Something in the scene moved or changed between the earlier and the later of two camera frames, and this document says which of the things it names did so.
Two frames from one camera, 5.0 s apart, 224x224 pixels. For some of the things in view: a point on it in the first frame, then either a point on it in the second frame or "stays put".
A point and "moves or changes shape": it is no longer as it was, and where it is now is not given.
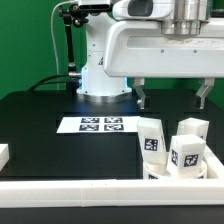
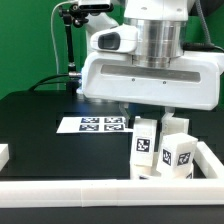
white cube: (186, 156) moves or changes shape
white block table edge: (4, 155) stays put
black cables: (49, 83) stays put
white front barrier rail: (60, 194) stays put
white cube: (193, 126) → (171, 125)
